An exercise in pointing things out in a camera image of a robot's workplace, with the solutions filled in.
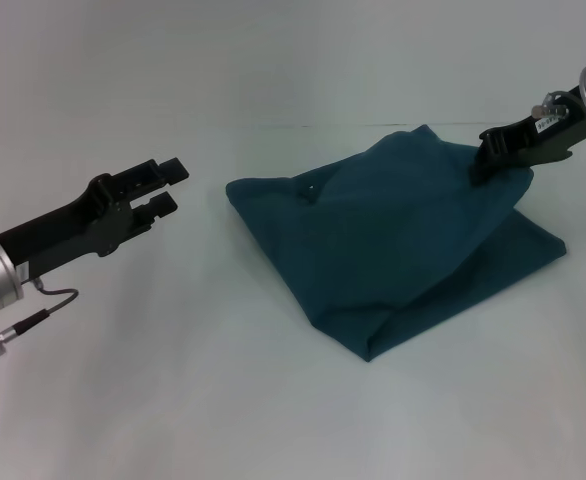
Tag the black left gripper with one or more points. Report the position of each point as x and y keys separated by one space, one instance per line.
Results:
x=73 y=227

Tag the blue shirt with FREE print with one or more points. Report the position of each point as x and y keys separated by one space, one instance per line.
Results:
x=388 y=250

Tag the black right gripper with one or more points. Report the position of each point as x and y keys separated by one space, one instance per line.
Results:
x=548 y=137

